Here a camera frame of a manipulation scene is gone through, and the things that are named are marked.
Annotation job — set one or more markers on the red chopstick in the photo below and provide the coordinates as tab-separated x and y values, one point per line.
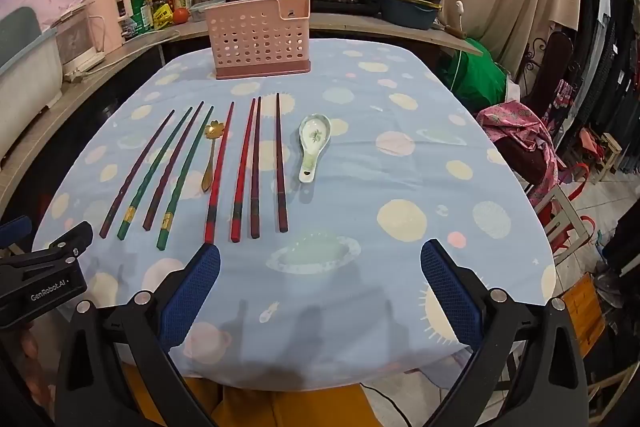
221	172
244	172

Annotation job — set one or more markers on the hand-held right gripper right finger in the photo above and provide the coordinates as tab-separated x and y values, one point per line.
450	292

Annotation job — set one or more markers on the blue basin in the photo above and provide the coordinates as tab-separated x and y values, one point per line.
407	14

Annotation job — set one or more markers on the green bag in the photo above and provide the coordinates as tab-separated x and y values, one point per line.
475	74

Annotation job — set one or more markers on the clear white kitchen appliance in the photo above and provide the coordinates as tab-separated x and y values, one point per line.
75	39

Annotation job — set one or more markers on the clear lidded food container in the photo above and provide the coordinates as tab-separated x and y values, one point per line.
205	9

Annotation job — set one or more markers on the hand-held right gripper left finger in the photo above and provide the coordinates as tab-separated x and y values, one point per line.
192	292

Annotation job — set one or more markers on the white power strip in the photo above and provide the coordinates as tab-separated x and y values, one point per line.
82	68

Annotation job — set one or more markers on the white ceramic soup spoon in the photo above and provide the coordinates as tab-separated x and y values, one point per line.
312	134

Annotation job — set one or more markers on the gold flower spoon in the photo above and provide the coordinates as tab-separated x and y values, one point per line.
211	157

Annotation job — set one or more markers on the blue planet print tablecloth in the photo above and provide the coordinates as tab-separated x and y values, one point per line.
400	187

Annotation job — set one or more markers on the dark metal chair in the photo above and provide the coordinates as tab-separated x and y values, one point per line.
550	67

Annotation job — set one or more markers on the red tomato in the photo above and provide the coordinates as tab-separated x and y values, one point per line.
181	15

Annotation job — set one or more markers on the pink floral cloth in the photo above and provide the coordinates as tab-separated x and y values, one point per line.
520	127

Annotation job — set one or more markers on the small wooden stool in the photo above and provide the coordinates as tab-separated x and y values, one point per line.
609	154

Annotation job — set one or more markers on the yellow snack package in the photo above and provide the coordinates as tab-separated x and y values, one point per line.
162	14

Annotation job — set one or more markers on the person's yellow pants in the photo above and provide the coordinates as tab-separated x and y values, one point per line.
280	407

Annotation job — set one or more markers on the orange wooden box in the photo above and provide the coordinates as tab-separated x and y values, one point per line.
582	317

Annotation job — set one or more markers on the pink kitchen appliance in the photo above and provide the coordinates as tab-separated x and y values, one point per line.
107	19

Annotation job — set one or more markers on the person's left hand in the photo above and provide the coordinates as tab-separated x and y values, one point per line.
37	362

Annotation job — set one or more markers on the hanging clothes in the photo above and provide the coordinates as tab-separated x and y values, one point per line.
610	57

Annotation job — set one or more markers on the green chopstick gold band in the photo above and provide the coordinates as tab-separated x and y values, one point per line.
155	172
186	179

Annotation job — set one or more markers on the pink perforated utensil holder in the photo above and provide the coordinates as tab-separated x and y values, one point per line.
257	37

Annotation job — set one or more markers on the red white folding chair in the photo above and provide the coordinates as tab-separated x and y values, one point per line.
565	212

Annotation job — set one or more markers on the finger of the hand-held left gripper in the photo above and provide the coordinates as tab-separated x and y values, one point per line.
65	243
15	228

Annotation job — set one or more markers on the white tub teal rim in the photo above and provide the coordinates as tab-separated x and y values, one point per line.
27	57

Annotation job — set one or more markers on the dark maroon chopstick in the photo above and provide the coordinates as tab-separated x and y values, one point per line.
280	162
174	167
256	167
137	174

